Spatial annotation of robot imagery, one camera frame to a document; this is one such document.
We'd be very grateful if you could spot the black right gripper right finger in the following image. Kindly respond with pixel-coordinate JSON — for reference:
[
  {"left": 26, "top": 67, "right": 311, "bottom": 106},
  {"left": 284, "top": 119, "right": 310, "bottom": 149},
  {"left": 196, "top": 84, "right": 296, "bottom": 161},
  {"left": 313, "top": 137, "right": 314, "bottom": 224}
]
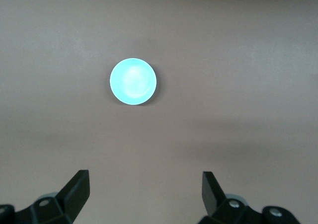
[{"left": 200, "top": 171, "right": 303, "bottom": 224}]

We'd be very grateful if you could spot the light blue bowl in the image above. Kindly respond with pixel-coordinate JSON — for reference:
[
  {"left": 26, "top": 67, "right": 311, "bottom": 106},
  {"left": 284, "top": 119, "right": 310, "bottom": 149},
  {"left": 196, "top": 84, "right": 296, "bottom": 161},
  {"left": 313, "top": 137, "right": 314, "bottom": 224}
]
[{"left": 109, "top": 58, "right": 158, "bottom": 105}]

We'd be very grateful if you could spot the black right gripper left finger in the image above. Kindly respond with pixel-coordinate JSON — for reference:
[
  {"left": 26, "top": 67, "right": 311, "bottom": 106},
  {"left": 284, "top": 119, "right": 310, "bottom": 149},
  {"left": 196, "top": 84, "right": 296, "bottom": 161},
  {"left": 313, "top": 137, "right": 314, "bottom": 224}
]
[{"left": 0, "top": 169, "right": 90, "bottom": 224}]

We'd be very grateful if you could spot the brown table cover sheet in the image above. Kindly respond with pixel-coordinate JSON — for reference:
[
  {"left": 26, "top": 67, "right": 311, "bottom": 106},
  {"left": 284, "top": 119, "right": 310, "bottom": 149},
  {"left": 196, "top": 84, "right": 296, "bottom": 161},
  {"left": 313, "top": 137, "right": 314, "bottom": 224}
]
[{"left": 0, "top": 0, "right": 318, "bottom": 224}]

